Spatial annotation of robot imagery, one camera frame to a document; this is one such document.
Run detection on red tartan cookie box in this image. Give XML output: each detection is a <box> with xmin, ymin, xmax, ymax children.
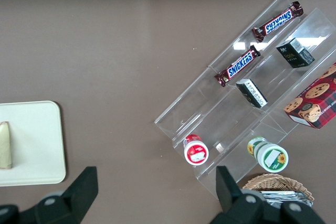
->
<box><xmin>283</xmin><ymin>62</ymin><xmax>336</xmax><ymax>130</ymax></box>

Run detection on red lid strawberry cup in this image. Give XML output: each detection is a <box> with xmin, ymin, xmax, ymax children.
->
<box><xmin>183</xmin><ymin>133</ymin><xmax>209</xmax><ymax>166</ymax></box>

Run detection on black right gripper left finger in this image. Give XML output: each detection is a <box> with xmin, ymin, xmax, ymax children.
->
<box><xmin>0</xmin><ymin>166</ymin><xmax>99</xmax><ymax>224</ymax></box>

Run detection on green lid sunflower cup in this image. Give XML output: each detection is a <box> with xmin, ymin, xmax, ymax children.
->
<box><xmin>247</xmin><ymin>136</ymin><xmax>290</xmax><ymax>174</ymax></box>

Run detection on small black carton box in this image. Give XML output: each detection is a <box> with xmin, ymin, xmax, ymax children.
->
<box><xmin>275</xmin><ymin>37</ymin><xmax>316</xmax><ymax>69</ymax></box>
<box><xmin>235</xmin><ymin>78</ymin><xmax>269</xmax><ymax>109</ymax></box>

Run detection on beige rectangular tray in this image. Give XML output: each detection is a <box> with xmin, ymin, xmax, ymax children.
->
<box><xmin>0</xmin><ymin>100</ymin><xmax>67</xmax><ymax>188</ymax></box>

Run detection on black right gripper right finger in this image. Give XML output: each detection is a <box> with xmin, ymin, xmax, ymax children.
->
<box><xmin>209</xmin><ymin>165</ymin><xmax>329</xmax><ymax>224</ymax></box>

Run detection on light tan wicker basket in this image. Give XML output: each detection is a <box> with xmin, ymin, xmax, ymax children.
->
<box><xmin>241</xmin><ymin>173</ymin><xmax>316</xmax><ymax>209</ymax></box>

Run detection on triangular sandwich wedge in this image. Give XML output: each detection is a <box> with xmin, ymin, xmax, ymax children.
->
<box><xmin>0</xmin><ymin>121</ymin><xmax>13</xmax><ymax>170</ymax></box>

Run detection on Snickers chocolate bar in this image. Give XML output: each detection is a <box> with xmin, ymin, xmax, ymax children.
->
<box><xmin>214</xmin><ymin>45</ymin><xmax>262</xmax><ymax>88</ymax></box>
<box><xmin>251</xmin><ymin>1</ymin><xmax>306</xmax><ymax>42</ymax></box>

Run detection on clear acrylic stepped display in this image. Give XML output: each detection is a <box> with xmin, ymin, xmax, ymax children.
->
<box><xmin>154</xmin><ymin>0</ymin><xmax>336</xmax><ymax>201</ymax></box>

